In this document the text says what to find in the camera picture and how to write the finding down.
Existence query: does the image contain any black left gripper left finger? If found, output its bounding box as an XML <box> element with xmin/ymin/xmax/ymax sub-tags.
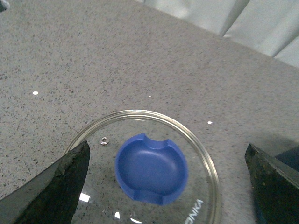
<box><xmin>0</xmin><ymin>141</ymin><xmax>90</xmax><ymax>224</ymax></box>

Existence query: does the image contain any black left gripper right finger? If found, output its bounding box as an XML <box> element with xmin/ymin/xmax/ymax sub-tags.
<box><xmin>245</xmin><ymin>144</ymin><xmax>299</xmax><ymax>224</ymax></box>

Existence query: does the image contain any glass lid with blue knob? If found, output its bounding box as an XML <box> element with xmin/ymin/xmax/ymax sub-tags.
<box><xmin>67</xmin><ymin>110</ymin><xmax>222</xmax><ymax>224</ymax></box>

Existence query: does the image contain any dark blue saucepan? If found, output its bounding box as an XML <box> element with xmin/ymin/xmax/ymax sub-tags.
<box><xmin>275</xmin><ymin>147</ymin><xmax>299</xmax><ymax>171</ymax></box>

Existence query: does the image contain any white curtain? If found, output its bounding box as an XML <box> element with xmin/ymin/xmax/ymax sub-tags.
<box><xmin>141</xmin><ymin>0</ymin><xmax>299</xmax><ymax>67</ymax></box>

